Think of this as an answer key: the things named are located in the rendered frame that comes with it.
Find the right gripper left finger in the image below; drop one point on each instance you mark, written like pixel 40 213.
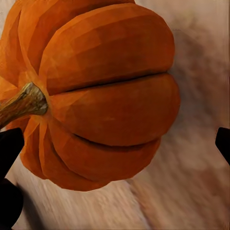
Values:
pixel 11 144

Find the pumpkin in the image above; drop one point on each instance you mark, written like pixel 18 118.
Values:
pixel 86 81

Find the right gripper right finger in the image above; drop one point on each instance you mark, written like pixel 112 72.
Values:
pixel 223 142

